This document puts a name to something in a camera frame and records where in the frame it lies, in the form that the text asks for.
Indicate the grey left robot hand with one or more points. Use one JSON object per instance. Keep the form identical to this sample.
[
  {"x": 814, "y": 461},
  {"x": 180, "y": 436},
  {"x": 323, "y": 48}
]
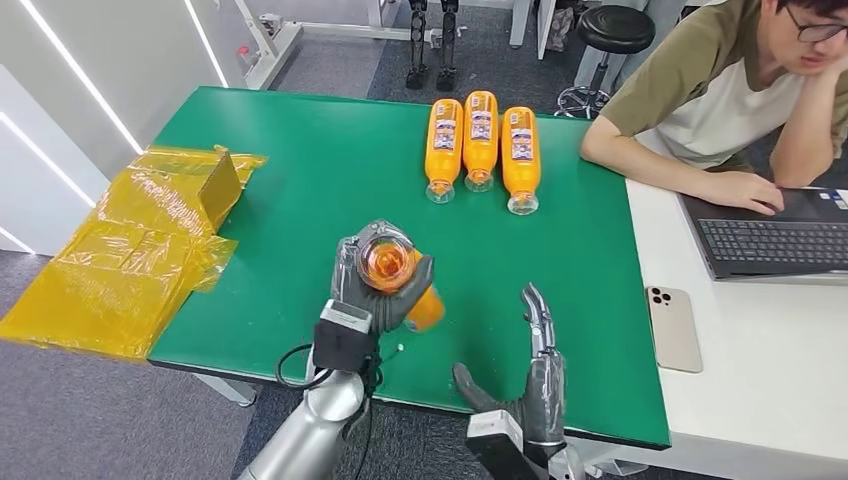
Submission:
[{"x": 387, "y": 308}]

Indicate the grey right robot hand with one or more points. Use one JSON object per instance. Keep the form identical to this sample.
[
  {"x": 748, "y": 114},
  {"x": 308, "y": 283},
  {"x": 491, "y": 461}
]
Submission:
[{"x": 546, "y": 397}]

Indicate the person's left hand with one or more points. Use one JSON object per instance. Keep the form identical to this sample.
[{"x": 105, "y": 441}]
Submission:
[{"x": 831, "y": 67}]

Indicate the person's right hand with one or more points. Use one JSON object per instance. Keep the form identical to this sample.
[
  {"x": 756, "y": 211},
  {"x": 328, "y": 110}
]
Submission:
[{"x": 745, "y": 191}]

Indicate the orange bottle with clear cap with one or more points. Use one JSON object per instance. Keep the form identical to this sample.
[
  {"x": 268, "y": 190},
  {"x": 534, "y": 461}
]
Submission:
[
  {"x": 480, "y": 132},
  {"x": 521, "y": 149},
  {"x": 443, "y": 142},
  {"x": 387, "y": 265}
]

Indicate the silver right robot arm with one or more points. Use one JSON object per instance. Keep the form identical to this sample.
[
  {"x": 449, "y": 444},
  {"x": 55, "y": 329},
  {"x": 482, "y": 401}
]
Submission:
[{"x": 566, "y": 467}]

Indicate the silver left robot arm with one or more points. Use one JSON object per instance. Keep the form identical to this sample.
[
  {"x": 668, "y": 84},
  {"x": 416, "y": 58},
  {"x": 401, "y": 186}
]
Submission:
[{"x": 318, "y": 424}]

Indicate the person's right forearm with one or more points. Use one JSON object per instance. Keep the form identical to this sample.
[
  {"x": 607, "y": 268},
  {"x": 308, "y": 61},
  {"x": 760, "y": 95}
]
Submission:
[{"x": 636, "y": 162}]

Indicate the dark grey laptop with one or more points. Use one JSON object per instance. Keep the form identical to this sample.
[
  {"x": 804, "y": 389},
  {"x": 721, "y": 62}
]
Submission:
[{"x": 768, "y": 245}]

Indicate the person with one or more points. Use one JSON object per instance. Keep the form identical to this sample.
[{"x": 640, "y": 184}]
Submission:
[{"x": 715, "y": 93}]

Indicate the green table mat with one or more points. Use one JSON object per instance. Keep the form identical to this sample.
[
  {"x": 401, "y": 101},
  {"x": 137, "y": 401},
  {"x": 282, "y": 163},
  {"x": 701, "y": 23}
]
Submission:
[{"x": 358, "y": 172}]

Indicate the beige smartphone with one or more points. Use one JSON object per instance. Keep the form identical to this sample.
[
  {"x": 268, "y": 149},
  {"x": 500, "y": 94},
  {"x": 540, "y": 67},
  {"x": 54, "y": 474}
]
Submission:
[{"x": 674, "y": 330}]

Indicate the white table leg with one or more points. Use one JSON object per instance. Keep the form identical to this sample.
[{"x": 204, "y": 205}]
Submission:
[{"x": 228, "y": 391}]

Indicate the black round stool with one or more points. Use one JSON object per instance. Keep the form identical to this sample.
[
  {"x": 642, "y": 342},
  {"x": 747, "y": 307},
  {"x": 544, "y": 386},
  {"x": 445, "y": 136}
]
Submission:
[{"x": 613, "y": 30}]

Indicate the black robot leg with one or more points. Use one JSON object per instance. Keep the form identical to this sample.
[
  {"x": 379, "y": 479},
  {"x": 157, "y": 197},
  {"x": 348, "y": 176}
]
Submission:
[
  {"x": 447, "y": 46},
  {"x": 416, "y": 46}
]

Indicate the yellow film wrapped cardboard box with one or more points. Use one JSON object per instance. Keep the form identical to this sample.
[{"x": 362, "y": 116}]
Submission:
[{"x": 126, "y": 265}]

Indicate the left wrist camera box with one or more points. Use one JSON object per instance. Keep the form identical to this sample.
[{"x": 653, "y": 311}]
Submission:
[{"x": 341, "y": 338}]

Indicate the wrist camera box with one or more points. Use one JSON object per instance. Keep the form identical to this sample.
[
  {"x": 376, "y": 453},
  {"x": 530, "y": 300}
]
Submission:
[
  {"x": 500, "y": 440},
  {"x": 341, "y": 338}
]

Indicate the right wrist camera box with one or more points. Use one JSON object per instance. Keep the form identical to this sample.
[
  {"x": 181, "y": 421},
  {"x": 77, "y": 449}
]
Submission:
[{"x": 500, "y": 440}]

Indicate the white metal stand frame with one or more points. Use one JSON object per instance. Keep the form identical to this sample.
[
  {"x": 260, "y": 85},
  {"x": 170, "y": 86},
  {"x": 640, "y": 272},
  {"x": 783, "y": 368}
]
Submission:
[{"x": 278, "y": 46}]

